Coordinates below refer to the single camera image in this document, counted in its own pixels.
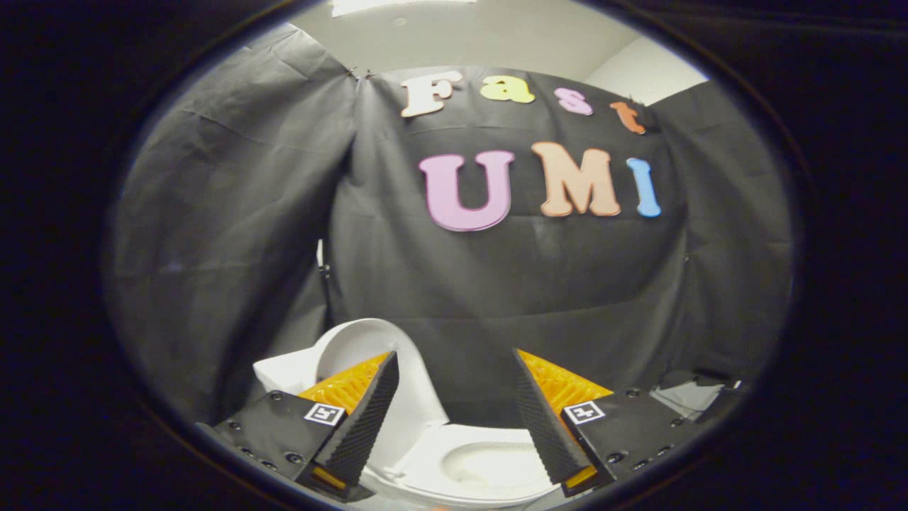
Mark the white toilet lid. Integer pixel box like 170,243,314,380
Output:
312,318,449,476

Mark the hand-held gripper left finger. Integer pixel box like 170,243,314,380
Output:
195,350,400,503

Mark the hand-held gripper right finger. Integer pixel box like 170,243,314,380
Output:
511,348,742,498

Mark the white toilet seat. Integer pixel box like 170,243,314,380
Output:
387,424,561,506

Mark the black backdrop cloth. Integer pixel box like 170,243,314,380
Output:
106,25,794,430

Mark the white toilet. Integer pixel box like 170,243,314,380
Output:
253,346,563,510

